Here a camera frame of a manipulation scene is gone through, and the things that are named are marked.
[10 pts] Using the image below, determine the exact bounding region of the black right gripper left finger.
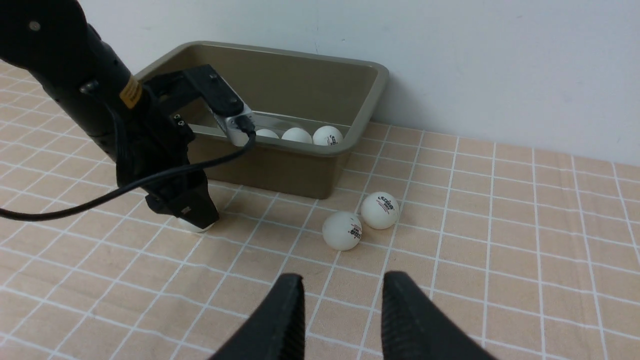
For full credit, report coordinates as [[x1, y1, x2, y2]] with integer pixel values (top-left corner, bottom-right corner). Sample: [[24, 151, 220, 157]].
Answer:
[[210, 273, 306, 360]]

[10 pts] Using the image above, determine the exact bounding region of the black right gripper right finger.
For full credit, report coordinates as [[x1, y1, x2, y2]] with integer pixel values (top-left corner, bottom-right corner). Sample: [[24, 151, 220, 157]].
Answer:
[[382, 271, 495, 360]]

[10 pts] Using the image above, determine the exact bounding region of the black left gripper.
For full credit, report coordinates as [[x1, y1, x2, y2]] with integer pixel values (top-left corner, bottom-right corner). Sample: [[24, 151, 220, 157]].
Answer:
[[115, 112, 220, 228]]

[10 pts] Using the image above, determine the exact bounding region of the white ball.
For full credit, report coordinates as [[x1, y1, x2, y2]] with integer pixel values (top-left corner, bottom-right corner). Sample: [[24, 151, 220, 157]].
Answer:
[[177, 218, 215, 233], [256, 129, 280, 139], [321, 211, 363, 252], [311, 125, 344, 146], [360, 191, 400, 230], [281, 127, 313, 144]]

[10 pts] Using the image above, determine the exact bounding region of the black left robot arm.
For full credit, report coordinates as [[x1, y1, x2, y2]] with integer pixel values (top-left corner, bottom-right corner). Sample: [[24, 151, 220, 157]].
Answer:
[[1, 0, 220, 231]]

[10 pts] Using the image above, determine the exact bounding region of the peach checked tablecloth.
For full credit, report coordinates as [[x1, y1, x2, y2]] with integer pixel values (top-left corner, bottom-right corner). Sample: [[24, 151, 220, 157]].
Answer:
[[0, 60, 640, 360]]

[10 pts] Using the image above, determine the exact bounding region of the olive green plastic bin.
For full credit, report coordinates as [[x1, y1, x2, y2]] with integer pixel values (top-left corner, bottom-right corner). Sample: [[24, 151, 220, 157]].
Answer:
[[136, 41, 390, 199]]

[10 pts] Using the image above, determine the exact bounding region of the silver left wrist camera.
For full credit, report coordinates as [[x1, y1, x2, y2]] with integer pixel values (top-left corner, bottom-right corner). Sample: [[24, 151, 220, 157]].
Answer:
[[142, 64, 257, 147]]

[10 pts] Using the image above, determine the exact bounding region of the black left camera cable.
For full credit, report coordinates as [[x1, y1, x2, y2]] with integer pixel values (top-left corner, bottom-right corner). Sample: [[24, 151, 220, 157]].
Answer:
[[0, 115, 257, 222]]

